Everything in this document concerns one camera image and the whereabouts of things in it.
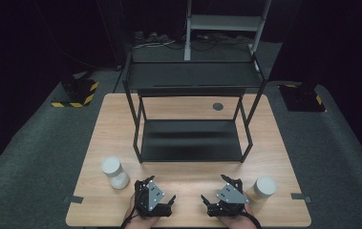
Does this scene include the glass jar with tan contents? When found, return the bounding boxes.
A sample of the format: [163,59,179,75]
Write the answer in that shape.
[245,176,278,212]

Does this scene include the black yellow striped stand base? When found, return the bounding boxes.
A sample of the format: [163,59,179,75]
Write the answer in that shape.
[278,82,327,114]
[51,75,100,109]

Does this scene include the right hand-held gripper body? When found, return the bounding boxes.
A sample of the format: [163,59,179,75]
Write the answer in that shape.
[206,178,250,219]

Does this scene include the glass jar with white powder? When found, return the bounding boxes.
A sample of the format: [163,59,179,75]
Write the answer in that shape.
[100,156,131,191]

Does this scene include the grey metal stand frame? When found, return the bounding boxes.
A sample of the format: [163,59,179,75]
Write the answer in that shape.
[183,0,272,62]

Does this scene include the black wrist strap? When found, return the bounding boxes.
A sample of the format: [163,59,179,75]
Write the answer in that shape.
[240,210,263,229]
[119,204,139,229]

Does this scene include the power strip with plugs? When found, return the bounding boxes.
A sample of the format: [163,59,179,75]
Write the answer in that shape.
[132,30,177,51]

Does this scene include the person's right hand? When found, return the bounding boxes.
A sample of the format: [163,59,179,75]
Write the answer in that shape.
[217,202,260,229]

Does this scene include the black two-tier metal shelf rack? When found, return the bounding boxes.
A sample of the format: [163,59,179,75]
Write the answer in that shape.
[122,52,268,165]

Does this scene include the person's left hand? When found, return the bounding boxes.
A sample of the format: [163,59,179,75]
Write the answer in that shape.
[122,193,161,229]

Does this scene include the grey tape strip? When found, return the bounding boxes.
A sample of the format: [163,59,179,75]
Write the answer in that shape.
[63,195,85,205]
[290,192,312,204]

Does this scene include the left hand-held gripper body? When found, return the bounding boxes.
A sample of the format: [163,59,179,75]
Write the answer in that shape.
[133,179,173,219]

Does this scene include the black floor cables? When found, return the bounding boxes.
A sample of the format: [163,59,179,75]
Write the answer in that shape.
[168,31,254,52]

